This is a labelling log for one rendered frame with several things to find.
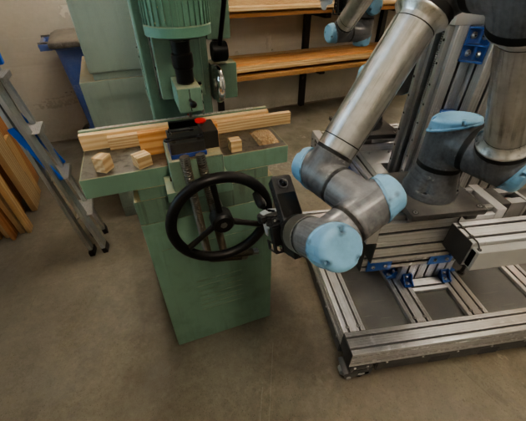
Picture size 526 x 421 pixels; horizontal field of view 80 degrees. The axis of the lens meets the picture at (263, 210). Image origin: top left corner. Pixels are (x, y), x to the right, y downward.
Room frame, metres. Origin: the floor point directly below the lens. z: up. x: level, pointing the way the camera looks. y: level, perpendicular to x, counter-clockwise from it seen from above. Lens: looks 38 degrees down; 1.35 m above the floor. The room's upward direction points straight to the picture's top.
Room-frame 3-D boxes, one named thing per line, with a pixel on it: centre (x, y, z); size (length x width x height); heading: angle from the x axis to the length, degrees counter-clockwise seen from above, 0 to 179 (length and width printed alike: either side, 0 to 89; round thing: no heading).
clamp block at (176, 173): (0.77, 0.19, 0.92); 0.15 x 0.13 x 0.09; 110
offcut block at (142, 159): (0.78, 0.34, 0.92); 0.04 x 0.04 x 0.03; 45
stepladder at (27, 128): (1.37, 1.09, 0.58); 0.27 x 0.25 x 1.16; 114
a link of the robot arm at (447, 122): (0.76, -0.50, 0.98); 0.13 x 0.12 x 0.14; 32
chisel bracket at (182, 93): (0.98, 0.23, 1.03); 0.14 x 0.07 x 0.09; 20
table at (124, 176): (0.85, 0.22, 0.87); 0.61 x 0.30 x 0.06; 110
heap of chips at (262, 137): (0.95, 0.00, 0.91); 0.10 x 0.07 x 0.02; 20
